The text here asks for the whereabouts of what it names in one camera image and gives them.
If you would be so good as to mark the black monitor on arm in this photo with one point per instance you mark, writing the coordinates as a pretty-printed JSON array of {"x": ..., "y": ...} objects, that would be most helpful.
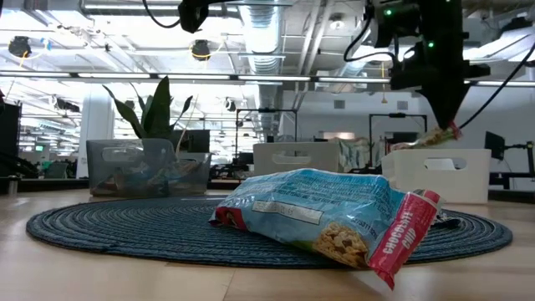
[{"x": 495, "y": 145}]

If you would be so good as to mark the green snake plant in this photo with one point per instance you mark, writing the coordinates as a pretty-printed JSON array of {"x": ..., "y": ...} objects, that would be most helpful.
[{"x": 159, "y": 113}]

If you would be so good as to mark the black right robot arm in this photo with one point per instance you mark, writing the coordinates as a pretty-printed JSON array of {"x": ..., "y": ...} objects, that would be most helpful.
[{"x": 401, "y": 18}]

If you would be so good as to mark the silver ceiling air duct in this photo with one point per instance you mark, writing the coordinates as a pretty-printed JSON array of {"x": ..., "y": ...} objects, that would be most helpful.
[{"x": 263, "y": 42}]

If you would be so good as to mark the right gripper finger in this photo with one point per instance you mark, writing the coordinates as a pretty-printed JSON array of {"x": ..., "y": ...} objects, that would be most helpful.
[
  {"x": 455, "y": 98},
  {"x": 436, "y": 98}
]

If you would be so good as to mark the long ceiling light strip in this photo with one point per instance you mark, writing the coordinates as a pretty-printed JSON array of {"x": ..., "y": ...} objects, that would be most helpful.
[{"x": 188, "y": 76}]

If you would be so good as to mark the blue granola bar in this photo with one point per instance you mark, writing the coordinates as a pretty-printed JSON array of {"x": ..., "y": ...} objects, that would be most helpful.
[{"x": 313, "y": 196}]

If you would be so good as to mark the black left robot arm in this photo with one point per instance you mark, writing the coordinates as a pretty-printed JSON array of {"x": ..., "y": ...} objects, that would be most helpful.
[{"x": 192, "y": 14}]

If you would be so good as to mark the black frame stand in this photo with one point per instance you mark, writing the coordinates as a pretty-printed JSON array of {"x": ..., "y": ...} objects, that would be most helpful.
[
  {"x": 397, "y": 115},
  {"x": 267, "y": 110}
]

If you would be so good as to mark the black round ceiling lamp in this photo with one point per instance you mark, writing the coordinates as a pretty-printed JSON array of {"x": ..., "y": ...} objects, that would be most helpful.
[
  {"x": 201, "y": 49},
  {"x": 19, "y": 46}
]

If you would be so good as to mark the white plastic bin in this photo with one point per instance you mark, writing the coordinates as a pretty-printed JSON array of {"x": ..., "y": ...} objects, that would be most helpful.
[{"x": 472, "y": 184}]

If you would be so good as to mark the black computer monitor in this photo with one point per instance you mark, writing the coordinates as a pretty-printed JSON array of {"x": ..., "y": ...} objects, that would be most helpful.
[{"x": 194, "y": 141}]

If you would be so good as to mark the pale patterned cloth pile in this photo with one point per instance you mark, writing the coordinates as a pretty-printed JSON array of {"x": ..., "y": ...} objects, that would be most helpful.
[{"x": 357, "y": 154}]

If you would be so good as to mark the white building column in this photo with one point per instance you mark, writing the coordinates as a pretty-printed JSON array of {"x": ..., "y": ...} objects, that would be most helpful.
[{"x": 96, "y": 129}]

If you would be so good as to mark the round dark blue woven mat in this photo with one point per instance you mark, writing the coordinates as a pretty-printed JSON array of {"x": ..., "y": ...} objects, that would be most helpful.
[{"x": 125, "y": 230}]

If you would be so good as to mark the grey plastic bin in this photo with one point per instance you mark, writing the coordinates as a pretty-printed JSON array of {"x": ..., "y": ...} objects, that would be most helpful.
[{"x": 317, "y": 159}]

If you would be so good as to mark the dark translucent plastic bin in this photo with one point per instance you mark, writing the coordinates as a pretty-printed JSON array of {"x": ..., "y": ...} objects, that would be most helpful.
[{"x": 125, "y": 167}]

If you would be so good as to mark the dark cabinet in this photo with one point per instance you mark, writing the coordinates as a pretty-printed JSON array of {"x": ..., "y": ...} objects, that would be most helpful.
[{"x": 10, "y": 138}]

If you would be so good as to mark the multicolour granola bar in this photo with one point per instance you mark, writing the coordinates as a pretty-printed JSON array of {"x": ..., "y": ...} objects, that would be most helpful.
[{"x": 430, "y": 138}]

